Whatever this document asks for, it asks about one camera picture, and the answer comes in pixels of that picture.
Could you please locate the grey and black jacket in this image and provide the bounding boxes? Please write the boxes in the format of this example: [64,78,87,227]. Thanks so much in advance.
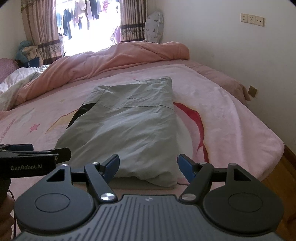
[56,76,178,187]

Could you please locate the person's left hand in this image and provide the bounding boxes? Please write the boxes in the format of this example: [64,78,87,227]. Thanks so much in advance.
[0,195,15,240]

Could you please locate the salmon pink duvet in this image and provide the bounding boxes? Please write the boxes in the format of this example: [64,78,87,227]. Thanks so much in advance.
[15,42,190,105]

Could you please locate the right striped curtain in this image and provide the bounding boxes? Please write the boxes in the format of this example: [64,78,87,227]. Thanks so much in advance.
[120,0,147,42]

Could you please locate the patterned grey pillow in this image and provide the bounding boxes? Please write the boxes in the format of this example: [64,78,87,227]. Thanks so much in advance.
[144,11,164,43]

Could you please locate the left striped curtain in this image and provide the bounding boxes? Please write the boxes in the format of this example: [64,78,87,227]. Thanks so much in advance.
[21,0,62,64]

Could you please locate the white crumpled sheet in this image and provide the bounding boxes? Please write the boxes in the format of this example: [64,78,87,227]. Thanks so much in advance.
[0,65,49,111]

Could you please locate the hanging laundry outside window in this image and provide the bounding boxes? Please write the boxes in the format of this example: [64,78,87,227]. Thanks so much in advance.
[56,1,120,40]

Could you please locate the white wall socket strip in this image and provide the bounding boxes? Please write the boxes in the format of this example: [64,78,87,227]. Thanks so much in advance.
[240,13,264,27]

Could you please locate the pink headboard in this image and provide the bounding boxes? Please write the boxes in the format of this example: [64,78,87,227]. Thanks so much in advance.
[0,58,19,83]

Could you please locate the brass wall socket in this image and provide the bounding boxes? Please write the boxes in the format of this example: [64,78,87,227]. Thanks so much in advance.
[248,85,257,98]

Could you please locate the striped curtain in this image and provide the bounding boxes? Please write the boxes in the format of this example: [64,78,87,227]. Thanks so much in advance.
[120,0,147,42]
[21,0,62,64]

